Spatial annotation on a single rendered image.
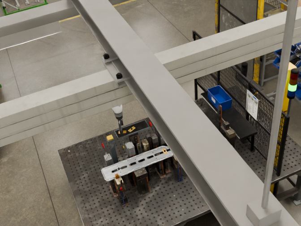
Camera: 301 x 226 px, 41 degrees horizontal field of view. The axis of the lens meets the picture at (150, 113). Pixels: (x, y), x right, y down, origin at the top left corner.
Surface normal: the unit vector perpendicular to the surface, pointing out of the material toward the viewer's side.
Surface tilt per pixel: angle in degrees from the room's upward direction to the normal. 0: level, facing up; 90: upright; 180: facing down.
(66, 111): 90
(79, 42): 0
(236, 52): 90
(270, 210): 0
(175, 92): 0
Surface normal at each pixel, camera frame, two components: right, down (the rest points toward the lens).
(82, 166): -0.10, -0.75
